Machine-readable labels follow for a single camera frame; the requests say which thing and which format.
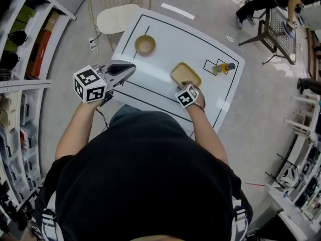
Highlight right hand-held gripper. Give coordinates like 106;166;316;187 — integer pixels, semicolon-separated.
175;82;207;109

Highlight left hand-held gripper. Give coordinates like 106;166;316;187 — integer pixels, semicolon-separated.
73;61;137;107

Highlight yellow rectangular tray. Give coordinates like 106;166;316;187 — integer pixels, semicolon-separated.
171;62;202;87

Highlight person's left forearm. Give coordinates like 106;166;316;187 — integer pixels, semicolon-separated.
54;100;98;161

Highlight person's right forearm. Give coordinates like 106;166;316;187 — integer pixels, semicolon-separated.
187;104;229;165

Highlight white table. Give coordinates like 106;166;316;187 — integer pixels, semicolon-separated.
109;8;246;138

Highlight wooden bowl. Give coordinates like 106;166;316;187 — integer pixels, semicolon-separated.
134;35;156;54

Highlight person's grey jeans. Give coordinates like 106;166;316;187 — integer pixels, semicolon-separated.
109;103;141;125

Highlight yellow bottle with grey cap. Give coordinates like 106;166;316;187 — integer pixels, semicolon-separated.
212;62;236;76

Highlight red flat box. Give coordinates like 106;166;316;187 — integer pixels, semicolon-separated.
26;30;53;78

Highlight white shelving unit with boxes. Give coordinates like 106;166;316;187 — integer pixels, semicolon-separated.
0;0;77;82

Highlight brown cardboard box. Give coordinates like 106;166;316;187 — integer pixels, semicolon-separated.
42;10;60;32

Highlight white shelving unit with bins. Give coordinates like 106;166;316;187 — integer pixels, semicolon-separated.
0;79;52;225

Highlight person's black shirt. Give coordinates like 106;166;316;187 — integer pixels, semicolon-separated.
34;110;254;241

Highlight stack of clear storage bins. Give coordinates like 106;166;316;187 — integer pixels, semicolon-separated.
0;91;42;210

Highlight olive green paper bags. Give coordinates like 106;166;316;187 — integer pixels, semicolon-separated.
5;4;35;52

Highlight dark metal mesh table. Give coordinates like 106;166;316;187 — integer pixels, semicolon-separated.
238;6;298;65

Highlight blue plate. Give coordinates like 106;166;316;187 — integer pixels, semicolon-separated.
282;20;297;38

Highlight white wooden rack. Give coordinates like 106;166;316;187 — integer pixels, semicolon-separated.
265;94;321;222

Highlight black and white ball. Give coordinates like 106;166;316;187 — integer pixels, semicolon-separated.
279;166;299;189

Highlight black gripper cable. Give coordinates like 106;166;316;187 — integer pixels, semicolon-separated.
95;108;110;131

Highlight wire chair with cream seat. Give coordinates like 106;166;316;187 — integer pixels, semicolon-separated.
88;0;152;52

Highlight right white shoulder strap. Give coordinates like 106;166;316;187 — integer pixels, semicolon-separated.
232;198;249;241

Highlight white shoulder strap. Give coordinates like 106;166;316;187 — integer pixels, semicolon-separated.
232;198;249;241
40;208;63;241

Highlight left white shoulder strap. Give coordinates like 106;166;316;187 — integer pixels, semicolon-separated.
40;208;63;241

